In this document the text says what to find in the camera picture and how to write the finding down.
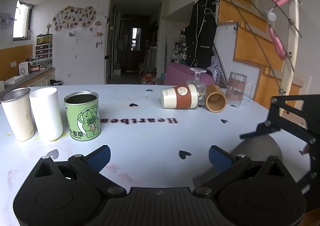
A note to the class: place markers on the cream steel-rimmed cup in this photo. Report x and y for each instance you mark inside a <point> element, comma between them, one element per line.
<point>17,108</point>

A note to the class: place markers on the dark grey cup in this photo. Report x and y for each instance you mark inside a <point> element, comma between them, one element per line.
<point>258,148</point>

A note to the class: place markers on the cream sideboard cabinet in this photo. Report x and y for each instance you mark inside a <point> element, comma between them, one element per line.
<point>37,79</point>

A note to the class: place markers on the cloud-shaped photo collage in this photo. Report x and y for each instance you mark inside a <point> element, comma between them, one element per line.
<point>73,17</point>

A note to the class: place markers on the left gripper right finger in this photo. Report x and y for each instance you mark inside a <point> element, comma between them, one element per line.
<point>229,168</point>

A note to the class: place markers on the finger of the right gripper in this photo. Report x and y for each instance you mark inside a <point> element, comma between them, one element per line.
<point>262,129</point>

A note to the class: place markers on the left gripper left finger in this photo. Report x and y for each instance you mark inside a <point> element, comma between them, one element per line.
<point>88,169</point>

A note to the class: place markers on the white cup brown sleeve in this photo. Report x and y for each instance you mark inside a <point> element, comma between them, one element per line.
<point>180,97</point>

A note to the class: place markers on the bamboo wooden cup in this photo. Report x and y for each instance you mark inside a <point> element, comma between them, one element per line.
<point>215,100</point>

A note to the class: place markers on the white small appliance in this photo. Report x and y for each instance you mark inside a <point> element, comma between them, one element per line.
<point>24,68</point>

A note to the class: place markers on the white box on counter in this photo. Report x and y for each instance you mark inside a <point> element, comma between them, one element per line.
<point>14,80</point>

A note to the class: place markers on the small drawer organizer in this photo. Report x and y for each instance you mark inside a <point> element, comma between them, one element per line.
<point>44,46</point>

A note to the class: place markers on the lower pink clip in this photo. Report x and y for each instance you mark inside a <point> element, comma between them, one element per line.
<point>277,44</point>

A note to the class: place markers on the wooden staircase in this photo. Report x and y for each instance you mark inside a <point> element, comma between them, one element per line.
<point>254,47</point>

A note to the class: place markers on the black hanging coat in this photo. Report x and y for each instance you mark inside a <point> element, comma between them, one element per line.
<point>200,34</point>

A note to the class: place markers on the clear wine glass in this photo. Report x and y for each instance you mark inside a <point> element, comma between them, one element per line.
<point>200,85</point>

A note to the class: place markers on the white stair railing post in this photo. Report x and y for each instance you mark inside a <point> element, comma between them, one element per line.
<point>292,49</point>

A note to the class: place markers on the white plastic cup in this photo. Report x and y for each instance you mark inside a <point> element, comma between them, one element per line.
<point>46,111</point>

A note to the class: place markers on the green cartoon tin can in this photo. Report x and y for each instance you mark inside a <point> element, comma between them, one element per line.
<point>82,111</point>

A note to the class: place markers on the glass mug brown band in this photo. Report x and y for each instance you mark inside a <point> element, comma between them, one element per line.
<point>235,91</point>

